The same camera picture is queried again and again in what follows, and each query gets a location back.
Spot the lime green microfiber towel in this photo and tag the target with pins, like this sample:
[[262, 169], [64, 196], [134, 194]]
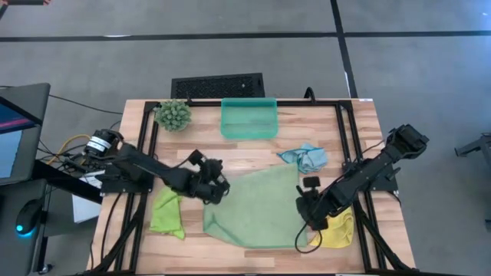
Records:
[[167, 214]]

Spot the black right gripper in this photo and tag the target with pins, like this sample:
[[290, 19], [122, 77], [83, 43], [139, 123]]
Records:
[[316, 205]]

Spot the light blue microfiber towel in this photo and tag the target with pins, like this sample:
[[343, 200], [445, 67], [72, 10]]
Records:
[[307, 157]]

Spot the dark grey laptop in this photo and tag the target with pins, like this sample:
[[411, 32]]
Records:
[[19, 134]]

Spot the white paper sheet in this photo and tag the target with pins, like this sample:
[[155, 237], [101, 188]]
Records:
[[84, 209]]

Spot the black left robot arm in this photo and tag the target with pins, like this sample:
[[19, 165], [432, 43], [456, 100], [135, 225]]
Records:
[[153, 166]]

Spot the mint green microfiber towel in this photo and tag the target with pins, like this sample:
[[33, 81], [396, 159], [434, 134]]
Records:
[[257, 207]]

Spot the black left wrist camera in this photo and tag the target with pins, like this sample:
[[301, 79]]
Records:
[[195, 157]]

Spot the black computer mouse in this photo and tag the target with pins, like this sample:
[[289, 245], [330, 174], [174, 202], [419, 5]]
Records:
[[28, 216]]

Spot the dark grey side desk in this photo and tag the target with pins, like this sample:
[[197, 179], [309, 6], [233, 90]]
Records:
[[11, 253]]

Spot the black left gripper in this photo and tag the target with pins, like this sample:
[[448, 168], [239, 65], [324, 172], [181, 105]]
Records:
[[207, 178]]

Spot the yellow microfiber towel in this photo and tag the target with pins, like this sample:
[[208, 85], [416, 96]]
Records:
[[339, 230]]

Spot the black aluminium table frame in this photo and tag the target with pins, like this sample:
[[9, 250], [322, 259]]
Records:
[[347, 126]]

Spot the teal translucent plastic bin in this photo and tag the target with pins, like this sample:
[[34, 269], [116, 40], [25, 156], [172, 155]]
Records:
[[249, 119]]

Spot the black floor stand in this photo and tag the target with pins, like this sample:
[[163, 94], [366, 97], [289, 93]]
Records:
[[479, 145]]

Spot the artificial plant in white pot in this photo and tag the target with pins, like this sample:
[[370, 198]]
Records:
[[172, 115]]

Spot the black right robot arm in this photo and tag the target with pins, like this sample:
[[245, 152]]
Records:
[[368, 172]]

